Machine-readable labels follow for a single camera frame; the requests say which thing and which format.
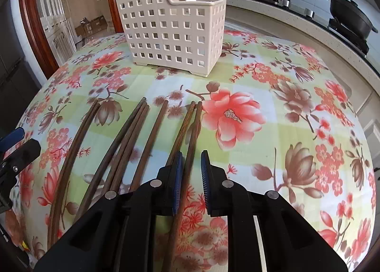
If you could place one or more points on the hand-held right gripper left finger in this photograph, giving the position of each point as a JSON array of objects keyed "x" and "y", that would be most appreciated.
[{"x": 179, "y": 180}]

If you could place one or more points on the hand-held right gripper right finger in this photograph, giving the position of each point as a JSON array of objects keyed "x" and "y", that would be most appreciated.
[{"x": 204, "y": 180}]

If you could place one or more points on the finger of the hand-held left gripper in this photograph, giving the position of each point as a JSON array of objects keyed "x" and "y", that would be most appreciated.
[
  {"x": 13, "y": 136},
  {"x": 28, "y": 150}
]

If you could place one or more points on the brown wooden chopstick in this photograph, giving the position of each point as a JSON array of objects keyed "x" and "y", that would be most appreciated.
[{"x": 193, "y": 138}]

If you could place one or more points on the row of wooden chopsticks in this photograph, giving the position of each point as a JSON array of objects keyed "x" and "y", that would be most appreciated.
[{"x": 130, "y": 147}]

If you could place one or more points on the white perforated plastic basket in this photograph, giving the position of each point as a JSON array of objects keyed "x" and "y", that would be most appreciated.
[{"x": 218, "y": 43}]

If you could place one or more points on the dark grey cabinet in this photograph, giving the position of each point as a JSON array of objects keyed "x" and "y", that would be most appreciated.
[{"x": 14, "y": 82}]

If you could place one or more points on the floral tablecloth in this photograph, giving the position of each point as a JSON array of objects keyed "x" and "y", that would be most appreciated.
[{"x": 267, "y": 156}]

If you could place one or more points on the cardboard box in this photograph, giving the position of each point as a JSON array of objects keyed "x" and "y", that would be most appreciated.
[
  {"x": 99, "y": 23},
  {"x": 83, "y": 27}
]

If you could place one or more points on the white panelled cabinet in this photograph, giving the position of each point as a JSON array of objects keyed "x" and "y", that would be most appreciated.
[{"x": 50, "y": 7}]

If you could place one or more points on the silver stove knob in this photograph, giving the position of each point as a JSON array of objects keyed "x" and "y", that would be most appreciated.
[
  {"x": 309, "y": 14},
  {"x": 285, "y": 1}
]

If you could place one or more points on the black gas stove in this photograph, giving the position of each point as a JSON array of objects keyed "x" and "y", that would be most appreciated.
[{"x": 323, "y": 22}]

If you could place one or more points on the black lidded pot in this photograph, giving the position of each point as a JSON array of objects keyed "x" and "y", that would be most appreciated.
[{"x": 350, "y": 13}]

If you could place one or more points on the red-brown wooden door frame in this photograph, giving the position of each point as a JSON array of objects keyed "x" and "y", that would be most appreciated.
[{"x": 32, "y": 22}]

